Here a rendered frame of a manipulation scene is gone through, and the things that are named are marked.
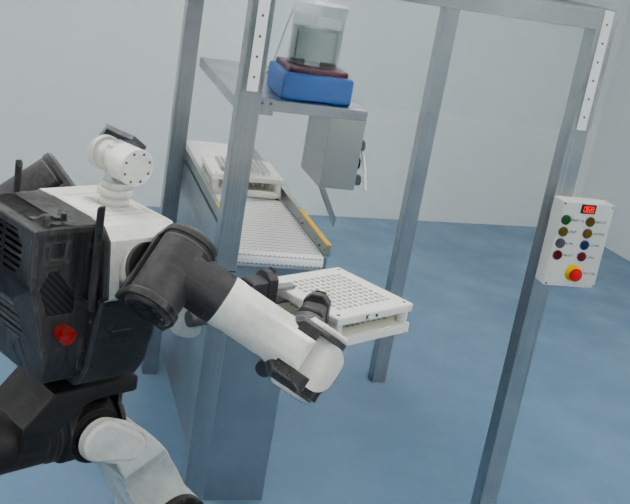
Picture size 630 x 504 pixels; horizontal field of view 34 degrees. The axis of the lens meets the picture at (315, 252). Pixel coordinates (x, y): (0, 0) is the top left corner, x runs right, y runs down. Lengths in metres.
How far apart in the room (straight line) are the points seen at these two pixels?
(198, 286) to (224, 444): 1.72
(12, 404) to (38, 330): 0.21
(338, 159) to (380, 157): 3.84
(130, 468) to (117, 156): 0.61
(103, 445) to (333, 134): 1.26
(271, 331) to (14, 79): 4.51
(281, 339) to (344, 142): 1.30
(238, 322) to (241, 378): 1.58
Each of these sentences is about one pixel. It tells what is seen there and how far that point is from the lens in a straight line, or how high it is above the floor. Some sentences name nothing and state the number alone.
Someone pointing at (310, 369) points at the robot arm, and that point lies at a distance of 1.72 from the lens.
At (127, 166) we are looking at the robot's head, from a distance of 1.78.
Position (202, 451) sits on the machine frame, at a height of 0.29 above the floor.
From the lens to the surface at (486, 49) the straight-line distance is 2.90.
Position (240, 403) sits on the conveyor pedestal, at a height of 0.35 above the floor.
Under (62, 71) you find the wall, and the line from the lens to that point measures 6.07.
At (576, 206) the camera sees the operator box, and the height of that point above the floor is 1.15.
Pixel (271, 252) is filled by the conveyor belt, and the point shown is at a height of 0.89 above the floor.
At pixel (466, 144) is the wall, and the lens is 6.99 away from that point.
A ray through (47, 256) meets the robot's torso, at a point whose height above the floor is 1.24.
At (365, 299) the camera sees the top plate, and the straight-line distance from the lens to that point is 2.33.
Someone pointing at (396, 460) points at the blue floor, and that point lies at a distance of 3.86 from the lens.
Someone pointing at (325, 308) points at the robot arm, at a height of 1.06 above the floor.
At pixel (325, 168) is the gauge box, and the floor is 1.16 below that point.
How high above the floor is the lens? 1.82
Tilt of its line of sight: 18 degrees down
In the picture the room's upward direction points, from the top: 10 degrees clockwise
